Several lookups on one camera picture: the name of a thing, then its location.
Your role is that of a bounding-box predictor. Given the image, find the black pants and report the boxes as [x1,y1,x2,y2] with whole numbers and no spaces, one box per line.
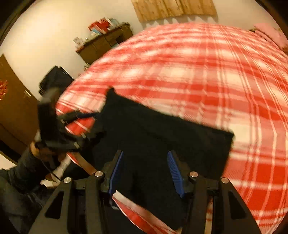
[84,89,234,229]

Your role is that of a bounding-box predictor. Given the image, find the person left hand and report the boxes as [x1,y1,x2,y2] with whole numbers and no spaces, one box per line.
[30,141,66,170]

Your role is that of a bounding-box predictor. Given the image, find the brown wooden door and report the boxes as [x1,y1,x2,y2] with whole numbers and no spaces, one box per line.
[1,55,39,155]

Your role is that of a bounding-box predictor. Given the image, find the black bag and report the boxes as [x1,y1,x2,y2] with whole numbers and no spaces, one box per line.
[39,66,74,96]

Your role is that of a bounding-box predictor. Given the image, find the dark wooden dresser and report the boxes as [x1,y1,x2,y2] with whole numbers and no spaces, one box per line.
[76,22,133,65]

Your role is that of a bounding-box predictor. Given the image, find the red white plaid bedspread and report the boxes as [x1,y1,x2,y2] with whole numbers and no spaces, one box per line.
[56,23,287,233]

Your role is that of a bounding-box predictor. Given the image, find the red gift bag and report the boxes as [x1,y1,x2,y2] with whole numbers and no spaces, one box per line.
[88,18,110,34]

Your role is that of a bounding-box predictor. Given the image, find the beige window curtain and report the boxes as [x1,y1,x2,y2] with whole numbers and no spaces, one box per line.
[131,0,217,23]

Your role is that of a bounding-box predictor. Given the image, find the pink folded blanket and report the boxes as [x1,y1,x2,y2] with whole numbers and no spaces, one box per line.
[254,23,287,54]

